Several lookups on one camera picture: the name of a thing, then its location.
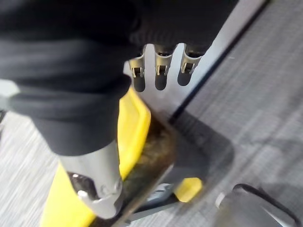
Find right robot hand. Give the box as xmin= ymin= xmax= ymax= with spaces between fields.
xmin=0 ymin=0 xmax=238 ymax=219

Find robot dark foot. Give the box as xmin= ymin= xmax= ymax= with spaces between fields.
xmin=214 ymin=183 xmax=299 ymax=227

